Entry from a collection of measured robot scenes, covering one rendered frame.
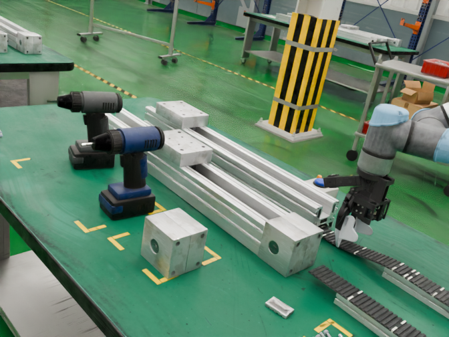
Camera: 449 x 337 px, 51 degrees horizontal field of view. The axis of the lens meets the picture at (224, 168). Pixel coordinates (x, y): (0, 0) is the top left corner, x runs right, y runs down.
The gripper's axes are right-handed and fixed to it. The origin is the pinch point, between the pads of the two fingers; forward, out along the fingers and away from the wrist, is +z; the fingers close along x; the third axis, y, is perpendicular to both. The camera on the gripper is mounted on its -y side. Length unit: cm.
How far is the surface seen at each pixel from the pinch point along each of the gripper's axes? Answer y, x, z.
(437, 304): 26.4, -1.3, 1.1
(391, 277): 15.6, -2.0, 1.1
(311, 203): -8.9, -4.4, -6.5
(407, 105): -206, 452, 56
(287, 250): 1.0, -23.9, -4.3
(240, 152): -42.8, 2.4, -6.1
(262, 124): -240, 235, 75
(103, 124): -62, -35, -11
